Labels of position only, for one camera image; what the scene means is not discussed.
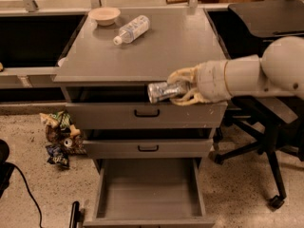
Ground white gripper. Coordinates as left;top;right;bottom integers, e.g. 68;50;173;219
167;60;232;106

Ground silver redbull can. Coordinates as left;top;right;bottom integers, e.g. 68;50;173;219
147;82;190;104

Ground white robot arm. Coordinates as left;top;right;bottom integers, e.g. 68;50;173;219
167;36;304;105

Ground grey middle drawer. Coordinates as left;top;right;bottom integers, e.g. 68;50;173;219
84;139;213;159

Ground grey drawer cabinet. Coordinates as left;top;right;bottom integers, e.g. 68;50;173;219
52;7;237;228

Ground grey top drawer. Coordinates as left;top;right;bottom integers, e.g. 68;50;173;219
66;103;227;130

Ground grey open bottom drawer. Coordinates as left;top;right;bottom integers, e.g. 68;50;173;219
84;158;215;228

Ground black bar at bottom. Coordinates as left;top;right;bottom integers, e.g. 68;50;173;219
68;201;80;228

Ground clear plastic water bottle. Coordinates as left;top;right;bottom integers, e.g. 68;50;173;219
113;15;150;45

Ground black office chair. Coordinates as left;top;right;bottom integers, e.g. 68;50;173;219
206;0;304;210

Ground wooden stick in background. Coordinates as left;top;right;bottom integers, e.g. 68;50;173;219
165;0;188;4

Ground beige bowl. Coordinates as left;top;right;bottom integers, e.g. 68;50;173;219
88;7;121;26

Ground green chip bag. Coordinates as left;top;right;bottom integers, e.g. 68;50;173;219
40;111;71;130

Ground brown snack bag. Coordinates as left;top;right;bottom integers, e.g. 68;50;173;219
46;124;83;151

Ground blue snack bag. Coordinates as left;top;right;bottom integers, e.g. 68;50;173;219
46;144;69;168

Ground black device at left edge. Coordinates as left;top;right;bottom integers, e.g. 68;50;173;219
0;140;14;199

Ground black cable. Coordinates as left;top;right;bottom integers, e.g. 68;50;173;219
9;162;46;228

